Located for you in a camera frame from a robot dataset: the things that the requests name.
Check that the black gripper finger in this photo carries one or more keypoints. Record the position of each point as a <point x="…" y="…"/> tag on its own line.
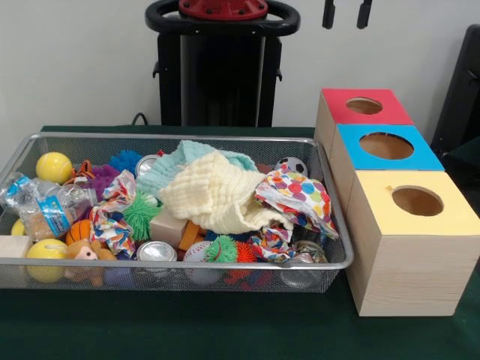
<point x="363" y="13"/>
<point x="328" y="13"/>

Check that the wooden box with three holes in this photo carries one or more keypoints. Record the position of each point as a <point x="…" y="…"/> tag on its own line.
<point x="405" y="273"/>

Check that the silver mesh bin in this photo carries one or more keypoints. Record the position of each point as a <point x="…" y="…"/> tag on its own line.
<point x="322" y="279"/>

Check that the black panel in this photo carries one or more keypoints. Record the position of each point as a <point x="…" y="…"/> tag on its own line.
<point x="461" y="93"/>

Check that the small soccer ball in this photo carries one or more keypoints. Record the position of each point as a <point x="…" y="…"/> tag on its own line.
<point x="292" y="165"/>

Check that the dark green table cloth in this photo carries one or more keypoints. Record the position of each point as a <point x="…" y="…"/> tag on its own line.
<point x="465" y="161"/>
<point x="187" y="330"/>

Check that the polka dot paper napkin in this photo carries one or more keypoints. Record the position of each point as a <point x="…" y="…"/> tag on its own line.
<point x="300" y="191"/>

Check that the cream muslin cloth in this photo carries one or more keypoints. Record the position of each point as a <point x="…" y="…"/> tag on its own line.
<point x="210" y="195"/>

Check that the light blue muslin cloth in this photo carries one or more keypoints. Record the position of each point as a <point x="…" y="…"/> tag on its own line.
<point x="165" y="168"/>

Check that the silver drink can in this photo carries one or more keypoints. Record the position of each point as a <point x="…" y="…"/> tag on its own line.
<point x="155" y="251"/>

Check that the yellow ball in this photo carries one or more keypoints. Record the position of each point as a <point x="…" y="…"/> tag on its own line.
<point x="52" y="167"/>
<point x="45" y="249"/>

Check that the brown monkey plush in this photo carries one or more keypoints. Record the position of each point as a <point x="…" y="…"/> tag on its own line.
<point x="80" y="252"/>

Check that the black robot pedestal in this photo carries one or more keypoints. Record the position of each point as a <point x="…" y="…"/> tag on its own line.
<point x="221" y="75"/>

